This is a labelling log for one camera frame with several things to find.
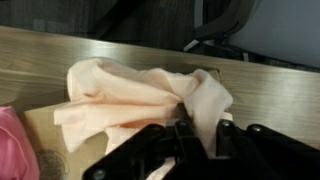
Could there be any large cardboard box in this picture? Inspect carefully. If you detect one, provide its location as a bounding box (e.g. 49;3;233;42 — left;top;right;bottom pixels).
25;61;233;180

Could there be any grey mesh office chair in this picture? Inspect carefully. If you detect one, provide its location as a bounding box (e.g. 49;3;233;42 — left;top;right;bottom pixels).
183;0;320;68

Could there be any peach shirt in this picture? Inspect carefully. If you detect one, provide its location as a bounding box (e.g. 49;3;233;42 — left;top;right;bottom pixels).
53;57;234;180

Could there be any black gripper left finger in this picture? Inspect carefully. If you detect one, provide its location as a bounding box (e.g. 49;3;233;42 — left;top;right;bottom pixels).
82;103;207;180

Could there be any pink shirt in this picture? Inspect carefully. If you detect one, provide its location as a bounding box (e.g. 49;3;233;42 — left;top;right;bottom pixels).
0;106;40;180

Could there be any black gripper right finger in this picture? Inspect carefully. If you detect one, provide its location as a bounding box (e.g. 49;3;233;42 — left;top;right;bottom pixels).
216;120;320;180

